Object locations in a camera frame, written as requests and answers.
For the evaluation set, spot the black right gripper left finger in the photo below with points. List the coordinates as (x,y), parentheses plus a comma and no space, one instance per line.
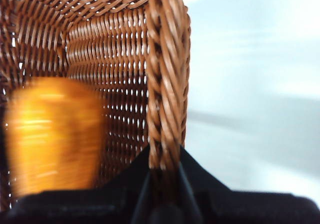
(87,206)

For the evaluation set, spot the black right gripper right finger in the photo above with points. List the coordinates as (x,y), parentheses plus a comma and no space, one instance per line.
(250,209)

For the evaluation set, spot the yellow-orange corn cob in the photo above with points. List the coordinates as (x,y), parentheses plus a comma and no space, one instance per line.
(50,134)

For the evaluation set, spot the brown wicker basket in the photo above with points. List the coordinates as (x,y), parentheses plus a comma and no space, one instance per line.
(112,47)

